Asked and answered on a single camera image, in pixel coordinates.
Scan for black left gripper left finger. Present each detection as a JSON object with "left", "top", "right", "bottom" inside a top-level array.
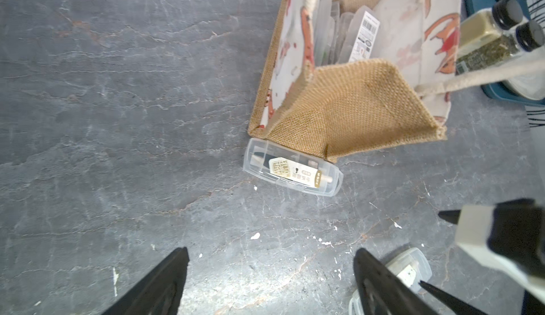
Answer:
[{"left": 103, "top": 248, "right": 190, "bottom": 315}]

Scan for spice jar green herbs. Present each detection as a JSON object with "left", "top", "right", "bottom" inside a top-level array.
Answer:
[{"left": 456, "top": 20, "right": 544, "bottom": 74}]

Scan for grey round plate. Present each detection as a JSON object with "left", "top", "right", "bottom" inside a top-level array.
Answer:
[{"left": 502, "top": 73, "right": 544, "bottom": 101}]

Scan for spice jar pale contents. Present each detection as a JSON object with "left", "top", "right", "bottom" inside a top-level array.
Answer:
[{"left": 457, "top": 0, "right": 524, "bottom": 59}]

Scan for clear compass case lone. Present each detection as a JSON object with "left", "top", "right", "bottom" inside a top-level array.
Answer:
[{"left": 349, "top": 248, "right": 432, "bottom": 314}]

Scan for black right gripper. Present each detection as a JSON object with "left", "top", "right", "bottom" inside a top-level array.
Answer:
[{"left": 419, "top": 199, "right": 544, "bottom": 315}]

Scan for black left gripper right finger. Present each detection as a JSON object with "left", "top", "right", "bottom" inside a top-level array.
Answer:
[{"left": 353, "top": 248, "right": 436, "bottom": 315}]

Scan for clear compass case by bag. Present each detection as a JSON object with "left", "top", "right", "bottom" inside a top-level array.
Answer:
[{"left": 243, "top": 137, "right": 343, "bottom": 197}]

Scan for clear compass case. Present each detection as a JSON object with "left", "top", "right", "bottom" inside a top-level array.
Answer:
[
  {"left": 313, "top": 0, "right": 332, "bottom": 66},
  {"left": 243, "top": 137, "right": 343, "bottom": 197},
  {"left": 336, "top": 5, "right": 380, "bottom": 64}
]

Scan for burlap canvas cat bag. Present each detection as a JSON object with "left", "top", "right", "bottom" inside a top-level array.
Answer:
[{"left": 248, "top": 0, "right": 544, "bottom": 162}]

